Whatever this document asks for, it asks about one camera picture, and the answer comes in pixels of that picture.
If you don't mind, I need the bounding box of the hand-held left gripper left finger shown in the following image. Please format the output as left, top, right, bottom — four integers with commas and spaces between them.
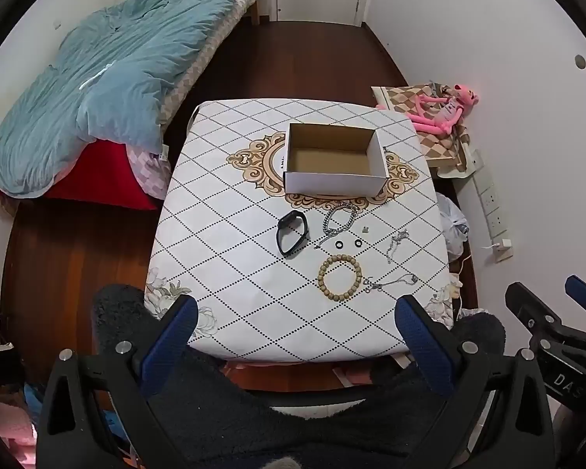
36, 294, 199, 469

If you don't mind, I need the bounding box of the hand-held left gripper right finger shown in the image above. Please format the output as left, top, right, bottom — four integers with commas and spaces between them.
395, 294, 556, 469

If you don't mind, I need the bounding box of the silver chain with charms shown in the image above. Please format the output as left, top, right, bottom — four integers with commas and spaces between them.
363, 274, 418, 294

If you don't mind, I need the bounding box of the thin silver necklace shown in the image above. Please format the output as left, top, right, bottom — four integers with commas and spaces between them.
386, 229, 410, 265

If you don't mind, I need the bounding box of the wooden bead bracelet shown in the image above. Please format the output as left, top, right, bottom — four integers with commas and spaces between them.
317, 255, 363, 297

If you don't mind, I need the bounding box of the black band bracelet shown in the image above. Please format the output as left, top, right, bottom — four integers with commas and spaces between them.
277, 210, 309, 257

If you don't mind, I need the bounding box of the thick silver chain bracelet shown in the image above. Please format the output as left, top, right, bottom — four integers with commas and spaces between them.
315, 202, 359, 250

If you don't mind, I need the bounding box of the white cardboard box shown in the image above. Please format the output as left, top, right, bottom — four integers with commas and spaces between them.
283, 123, 389, 195

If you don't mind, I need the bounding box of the white plastic bag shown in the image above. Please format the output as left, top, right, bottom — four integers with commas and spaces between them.
437, 193, 470, 262

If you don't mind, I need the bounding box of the white power strip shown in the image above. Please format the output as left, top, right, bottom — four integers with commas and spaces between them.
473, 156, 513, 262

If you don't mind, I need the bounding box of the diamond pattern tablecloth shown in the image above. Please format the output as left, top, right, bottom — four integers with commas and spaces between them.
146, 98, 457, 363

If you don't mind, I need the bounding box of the white cardboard piece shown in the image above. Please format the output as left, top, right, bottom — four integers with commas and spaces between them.
439, 149, 484, 179

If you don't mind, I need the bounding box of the pink patterned quilt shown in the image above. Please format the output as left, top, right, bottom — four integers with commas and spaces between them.
127, 147, 172, 201

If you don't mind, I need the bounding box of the pink cloth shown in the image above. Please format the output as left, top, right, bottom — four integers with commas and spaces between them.
0, 396, 37, 469

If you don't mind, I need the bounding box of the pink plush toy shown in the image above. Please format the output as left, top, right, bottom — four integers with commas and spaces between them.
405, 84, 480, 135

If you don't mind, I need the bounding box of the blue duvet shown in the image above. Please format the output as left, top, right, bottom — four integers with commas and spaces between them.
0, 0, 262, 196

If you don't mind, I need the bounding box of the bed with red base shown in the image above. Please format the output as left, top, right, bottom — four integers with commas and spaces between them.
156, 0, 262, 128

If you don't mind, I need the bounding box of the white fabric strip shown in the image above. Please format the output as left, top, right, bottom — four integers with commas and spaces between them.
79, 61, 115, 91

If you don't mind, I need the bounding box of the white cable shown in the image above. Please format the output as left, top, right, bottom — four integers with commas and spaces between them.
452, 254, 472, 313

